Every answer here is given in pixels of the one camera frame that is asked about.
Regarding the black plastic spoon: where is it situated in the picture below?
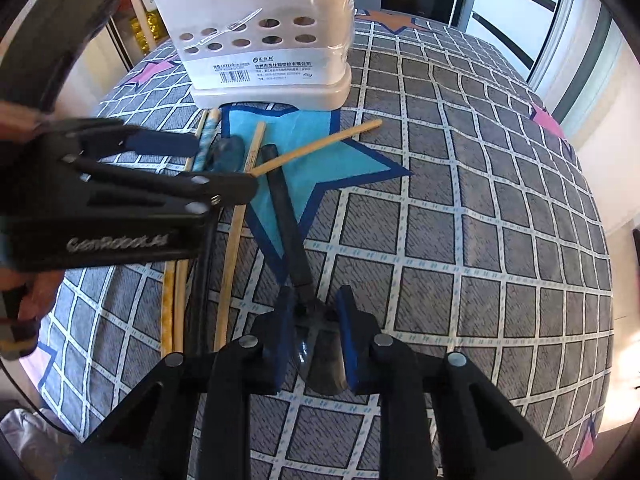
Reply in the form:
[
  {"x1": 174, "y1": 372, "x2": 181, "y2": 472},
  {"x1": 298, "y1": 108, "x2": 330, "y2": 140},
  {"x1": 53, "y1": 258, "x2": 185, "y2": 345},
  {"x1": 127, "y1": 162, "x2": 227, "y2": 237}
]
[
  {"x1": 205, "y1": 136, "x2": 245, "y2": 172},
  {"x1": 266, "y1": 167, "x2": 347, "y2": 396}
]

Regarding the blue patterned wooden chopstick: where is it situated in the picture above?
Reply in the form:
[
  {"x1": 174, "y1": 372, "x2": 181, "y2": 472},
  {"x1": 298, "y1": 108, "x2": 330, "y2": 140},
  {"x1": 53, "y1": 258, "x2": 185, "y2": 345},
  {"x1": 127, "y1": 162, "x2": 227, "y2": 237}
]
[{"x1": 191, "y1": 108, "x2": 220, "y2": 171}]

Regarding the person's left hand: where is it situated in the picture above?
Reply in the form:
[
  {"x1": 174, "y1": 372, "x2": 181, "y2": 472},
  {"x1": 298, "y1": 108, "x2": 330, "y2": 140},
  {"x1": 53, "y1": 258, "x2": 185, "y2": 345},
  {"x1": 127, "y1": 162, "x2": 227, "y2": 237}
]
[{"x1": 0, "y1": 102, "x2": 66, "y2": 361}]

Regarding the grey checkered tablecloth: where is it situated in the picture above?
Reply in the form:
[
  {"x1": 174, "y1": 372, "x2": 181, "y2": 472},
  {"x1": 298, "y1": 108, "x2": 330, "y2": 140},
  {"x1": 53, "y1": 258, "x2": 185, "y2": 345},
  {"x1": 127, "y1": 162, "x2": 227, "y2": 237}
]
[{"x1": 38, "y1": 11, "x2": 613, "y2": 479}]

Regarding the white plastic utensil caddy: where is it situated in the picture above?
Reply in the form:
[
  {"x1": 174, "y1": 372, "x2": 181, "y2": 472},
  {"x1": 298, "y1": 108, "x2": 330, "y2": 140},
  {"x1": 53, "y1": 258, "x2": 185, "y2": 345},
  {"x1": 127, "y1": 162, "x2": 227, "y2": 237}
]
[{"x1": 155, "y1": 0, "x2": 355, "y2": 110}]

